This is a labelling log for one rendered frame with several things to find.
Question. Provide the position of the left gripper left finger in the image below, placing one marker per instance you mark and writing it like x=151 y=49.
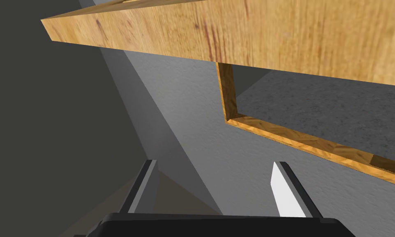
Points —
x=141 y=191

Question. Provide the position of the wooden table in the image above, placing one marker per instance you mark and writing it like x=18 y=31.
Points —
x=250 y=29

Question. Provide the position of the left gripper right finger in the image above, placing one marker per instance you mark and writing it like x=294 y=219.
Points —
x=289 y=194

